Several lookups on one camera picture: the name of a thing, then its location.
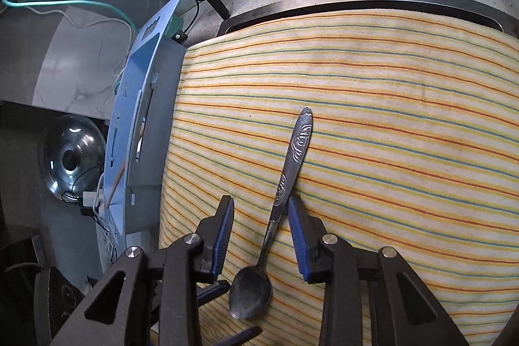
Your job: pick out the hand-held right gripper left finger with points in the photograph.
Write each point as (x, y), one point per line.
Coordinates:
(225, 238)

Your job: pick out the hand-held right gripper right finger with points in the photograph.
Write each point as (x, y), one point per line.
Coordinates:
(298, 238)

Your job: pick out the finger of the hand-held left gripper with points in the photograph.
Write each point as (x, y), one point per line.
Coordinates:
(243, 336)
(213, 291)

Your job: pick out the blue plastic drainer basket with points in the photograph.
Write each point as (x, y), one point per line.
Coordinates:
(129, 98)

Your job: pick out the embossed metal spoon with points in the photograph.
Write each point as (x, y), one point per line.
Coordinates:
(284, 184)

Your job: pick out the striped yellow cloth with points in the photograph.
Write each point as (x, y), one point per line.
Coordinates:
(385, 135)

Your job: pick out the white power adapter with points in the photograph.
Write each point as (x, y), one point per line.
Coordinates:
(91, 200)

